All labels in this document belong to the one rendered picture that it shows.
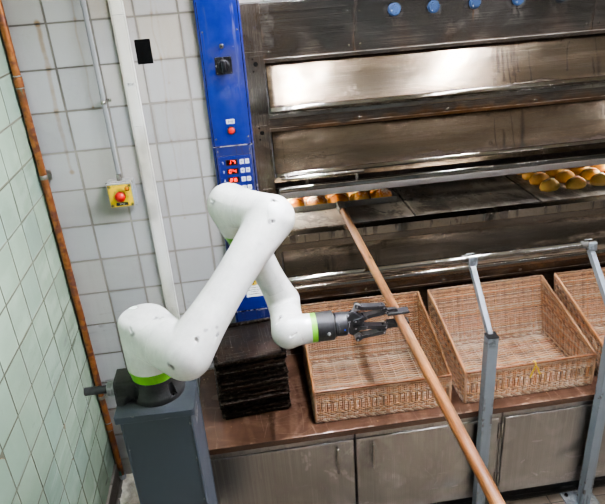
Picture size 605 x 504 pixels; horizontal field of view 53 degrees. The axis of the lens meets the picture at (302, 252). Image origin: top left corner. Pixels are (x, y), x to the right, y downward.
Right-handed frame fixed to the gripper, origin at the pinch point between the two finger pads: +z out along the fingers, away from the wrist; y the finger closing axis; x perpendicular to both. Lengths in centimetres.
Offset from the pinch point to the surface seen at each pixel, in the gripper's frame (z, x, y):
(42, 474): -120, -3, 45
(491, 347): 40, -15, 28
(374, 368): 6, -55, 61
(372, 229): 11, -76, 3
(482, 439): 39, -15, 72
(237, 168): -44, -73, -31
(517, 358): 69, -48, 61
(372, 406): -2, -27, 57
